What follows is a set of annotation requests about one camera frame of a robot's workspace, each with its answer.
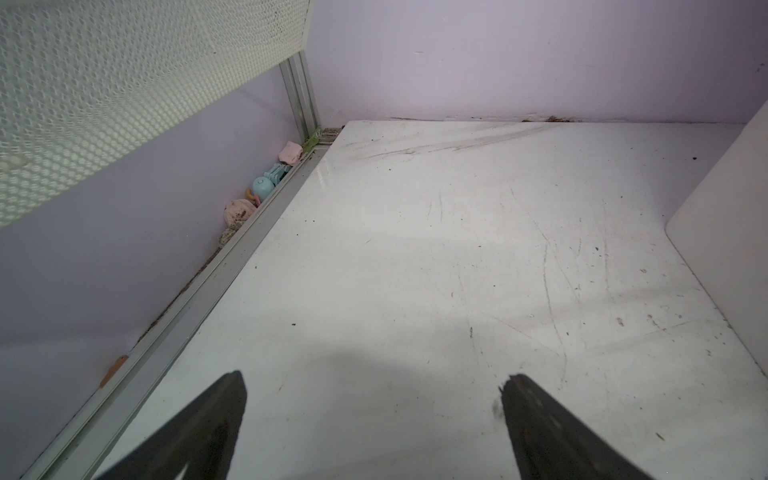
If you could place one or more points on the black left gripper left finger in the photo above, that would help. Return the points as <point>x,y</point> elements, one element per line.
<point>197,443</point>

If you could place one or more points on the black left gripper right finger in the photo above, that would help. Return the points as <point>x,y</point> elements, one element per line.
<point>549,442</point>

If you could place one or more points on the white plastic drawer cabinet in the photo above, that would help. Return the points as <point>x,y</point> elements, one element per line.
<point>720,231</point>

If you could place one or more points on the pink round toy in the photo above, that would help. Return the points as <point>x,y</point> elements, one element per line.
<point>238,211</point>

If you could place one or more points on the teal toy figure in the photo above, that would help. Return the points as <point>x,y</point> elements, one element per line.
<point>264,185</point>

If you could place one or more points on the white mesh lower bin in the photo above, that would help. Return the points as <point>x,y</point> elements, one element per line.
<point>84,83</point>

